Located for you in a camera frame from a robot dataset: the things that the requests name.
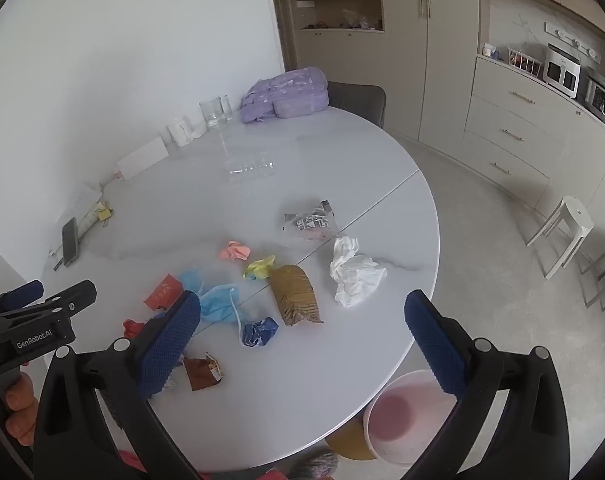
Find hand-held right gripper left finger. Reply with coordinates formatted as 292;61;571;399
32;290;203;480

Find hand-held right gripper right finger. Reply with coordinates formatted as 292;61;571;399
397;289;571;480

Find grey quilted cloth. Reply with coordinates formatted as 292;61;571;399
288;451;339;480

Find tall beige cabinet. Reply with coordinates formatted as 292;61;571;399
268;0;483;143

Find grey chair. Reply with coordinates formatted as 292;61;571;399
327;81;386;128

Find beige drawer cabinet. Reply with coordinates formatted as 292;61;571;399
463;56;605;213

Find wide clear glass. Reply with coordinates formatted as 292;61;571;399
199;96;228;132

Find brown wrapped packet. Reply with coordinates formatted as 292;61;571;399
269;264;324;328

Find white rectangular box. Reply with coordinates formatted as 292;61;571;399
116;137;169;181

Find white paper sheets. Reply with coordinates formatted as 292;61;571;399
57;182;104;231

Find pink plastic bin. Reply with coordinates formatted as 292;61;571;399
363;370;463;466

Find metal frame chair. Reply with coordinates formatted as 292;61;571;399
580;242;605;311

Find red floral clothing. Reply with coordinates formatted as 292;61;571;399
117;450;149;474

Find white plastic stool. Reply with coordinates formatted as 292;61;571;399
527;196;594;281

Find red crumpled paper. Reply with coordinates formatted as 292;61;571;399
122;312;168;341

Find blue face mask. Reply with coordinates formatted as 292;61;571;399
178;268;250;346

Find white plastic bag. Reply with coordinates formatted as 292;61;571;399
329;236;387;308

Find person's left hand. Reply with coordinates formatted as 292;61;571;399
5;372;39;447

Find orange snack wrapper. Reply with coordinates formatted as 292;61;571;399
143;274;183;310

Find yellow crumpled wrapper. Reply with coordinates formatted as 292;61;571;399
243;255;276;281

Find blue crumpled wrapper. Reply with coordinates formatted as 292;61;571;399
240;316;279;347

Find purple backpack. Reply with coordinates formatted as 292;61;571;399
240;66;331;123

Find white countertop oven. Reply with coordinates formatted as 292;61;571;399
543;44;582;98

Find clear plastic tray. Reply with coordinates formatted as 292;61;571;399
222;151;277;184

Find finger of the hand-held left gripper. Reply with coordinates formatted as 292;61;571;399
0;280;44;315
0;280;98;333

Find yellow stool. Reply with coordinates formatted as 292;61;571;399
325;422;378;462

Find white wall rack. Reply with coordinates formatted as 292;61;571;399
545;22;601;63

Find dark smartphone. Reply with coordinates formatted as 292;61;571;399
62;217;80;267

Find pink crumpled paper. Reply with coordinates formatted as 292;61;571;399
218;241;252;262

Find silver microwave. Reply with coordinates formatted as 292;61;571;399
583;74;605;123

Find small brown wrapper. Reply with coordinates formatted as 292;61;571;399
182;353;226;391

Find printed clear snack wrapper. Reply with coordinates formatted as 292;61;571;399
283;200;339;242

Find wire basket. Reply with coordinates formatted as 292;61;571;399
507;47;544;78

